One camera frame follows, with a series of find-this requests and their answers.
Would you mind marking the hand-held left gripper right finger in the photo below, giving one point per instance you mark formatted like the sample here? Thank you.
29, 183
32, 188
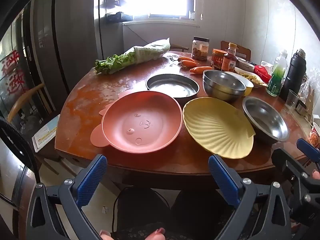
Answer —
222, 177

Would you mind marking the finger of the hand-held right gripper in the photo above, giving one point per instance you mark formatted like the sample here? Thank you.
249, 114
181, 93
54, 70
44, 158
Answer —
308, 150
287, 162

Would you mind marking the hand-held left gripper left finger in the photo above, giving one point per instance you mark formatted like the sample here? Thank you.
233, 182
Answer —
92, 177

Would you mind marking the flat-rimmed stainless steel bowl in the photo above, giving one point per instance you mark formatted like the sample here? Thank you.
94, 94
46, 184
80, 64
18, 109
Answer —
265, 120

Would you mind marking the yellow shell-shaped plate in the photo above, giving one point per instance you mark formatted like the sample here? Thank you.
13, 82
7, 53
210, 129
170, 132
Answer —
215, 127

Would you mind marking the pink bear-shaped plate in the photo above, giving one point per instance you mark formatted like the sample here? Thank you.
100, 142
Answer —
140, 122

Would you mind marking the shallow stainless steel plate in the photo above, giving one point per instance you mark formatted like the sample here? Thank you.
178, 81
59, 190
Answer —
172, 87

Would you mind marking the person's right hand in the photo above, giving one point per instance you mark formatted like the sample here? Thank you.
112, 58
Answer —
316, 174

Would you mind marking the person's left hand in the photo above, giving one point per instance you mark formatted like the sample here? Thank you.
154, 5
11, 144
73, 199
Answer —
156, 233

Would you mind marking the instant noodle cup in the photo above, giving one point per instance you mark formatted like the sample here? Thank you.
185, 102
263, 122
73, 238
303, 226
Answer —
315, 135

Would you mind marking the small steel cup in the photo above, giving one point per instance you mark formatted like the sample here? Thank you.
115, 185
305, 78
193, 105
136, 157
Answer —
301, 108

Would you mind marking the clear plastic cup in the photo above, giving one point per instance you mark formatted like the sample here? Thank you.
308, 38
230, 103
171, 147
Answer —
291, 100

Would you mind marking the printed booklet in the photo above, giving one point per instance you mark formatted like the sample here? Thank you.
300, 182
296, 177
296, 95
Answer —
46, 133

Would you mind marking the black thermos flask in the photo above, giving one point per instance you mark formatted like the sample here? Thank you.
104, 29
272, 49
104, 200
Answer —
293, 75

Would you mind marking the green plastic bottle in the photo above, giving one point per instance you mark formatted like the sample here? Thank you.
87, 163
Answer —
276, 80

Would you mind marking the red tissue pack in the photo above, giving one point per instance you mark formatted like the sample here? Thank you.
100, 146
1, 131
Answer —
262, 73

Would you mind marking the white dish with food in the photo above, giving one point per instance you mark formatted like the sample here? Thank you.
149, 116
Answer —
250, 76

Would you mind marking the wooden chair with curved back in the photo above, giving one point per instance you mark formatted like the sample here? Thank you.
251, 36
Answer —
20, 102

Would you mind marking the white ceramic bowl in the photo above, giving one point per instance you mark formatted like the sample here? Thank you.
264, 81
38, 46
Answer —
245, 65

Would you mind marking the carrot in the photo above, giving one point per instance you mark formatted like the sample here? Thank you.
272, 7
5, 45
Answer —
200, 69
188, 64
186, 59

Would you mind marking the brown sauce bottle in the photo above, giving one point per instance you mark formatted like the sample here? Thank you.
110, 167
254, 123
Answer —
229, 63

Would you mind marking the red-labelled jar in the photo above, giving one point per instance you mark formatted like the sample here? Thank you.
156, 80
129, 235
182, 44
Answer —
217, 60

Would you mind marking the wooden chair with cutout back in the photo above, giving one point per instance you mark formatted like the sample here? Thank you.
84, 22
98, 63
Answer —
243, 51

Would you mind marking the glass door with red characters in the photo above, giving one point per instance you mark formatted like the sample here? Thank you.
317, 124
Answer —
15, 75

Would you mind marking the clear jar with dark lid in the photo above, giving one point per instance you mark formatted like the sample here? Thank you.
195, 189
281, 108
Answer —
200, 48

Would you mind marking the wooden chair behind table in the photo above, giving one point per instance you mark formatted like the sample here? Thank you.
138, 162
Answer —
178, 47

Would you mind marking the wrapped green celery bunch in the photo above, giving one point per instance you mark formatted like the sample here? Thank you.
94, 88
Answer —
150, 50

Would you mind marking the grey refrigerator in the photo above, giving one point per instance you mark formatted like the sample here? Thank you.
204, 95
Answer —
75, 30

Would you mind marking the black wall shelf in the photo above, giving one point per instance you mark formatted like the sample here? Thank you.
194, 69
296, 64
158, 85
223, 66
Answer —
117, 15

